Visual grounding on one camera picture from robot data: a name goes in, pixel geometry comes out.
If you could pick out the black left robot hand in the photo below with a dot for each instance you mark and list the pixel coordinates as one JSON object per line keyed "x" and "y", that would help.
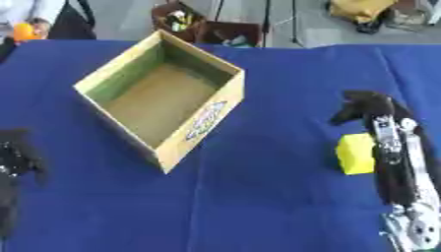
{"x": 16, "y": 154}

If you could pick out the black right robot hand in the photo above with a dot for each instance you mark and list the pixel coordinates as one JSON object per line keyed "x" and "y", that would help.
{"x": 395, "y": 177}

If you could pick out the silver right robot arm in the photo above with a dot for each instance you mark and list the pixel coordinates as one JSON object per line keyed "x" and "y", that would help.
{"x": 418, "y": 226}

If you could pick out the tan cardboard box green inside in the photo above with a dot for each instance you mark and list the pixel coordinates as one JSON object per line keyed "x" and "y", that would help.
{"x": 161, "y": 98}

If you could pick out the tall brown open box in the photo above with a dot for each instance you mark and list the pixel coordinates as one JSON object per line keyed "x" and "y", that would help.
{"x": 178, "y": 19}

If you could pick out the low brown open box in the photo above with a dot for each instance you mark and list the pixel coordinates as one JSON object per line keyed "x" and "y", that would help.
{"x": 229, "y": 34}

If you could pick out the yellow block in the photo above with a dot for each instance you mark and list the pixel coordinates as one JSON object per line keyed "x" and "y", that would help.
{"x": 355, "y": 154}

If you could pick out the orange round object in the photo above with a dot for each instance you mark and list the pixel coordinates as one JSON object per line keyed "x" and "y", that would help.
{"x": 24, "y": 32}

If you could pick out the black bag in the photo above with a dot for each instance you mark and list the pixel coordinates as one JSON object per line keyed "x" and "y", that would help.
{"x": 72, "y": 24}

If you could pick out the yellow bag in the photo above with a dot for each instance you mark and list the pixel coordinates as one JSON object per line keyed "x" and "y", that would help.
{"x": 360, "y": 9}

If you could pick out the black tripod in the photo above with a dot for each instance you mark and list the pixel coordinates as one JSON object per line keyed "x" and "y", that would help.
{"x": 266, "y": 19}

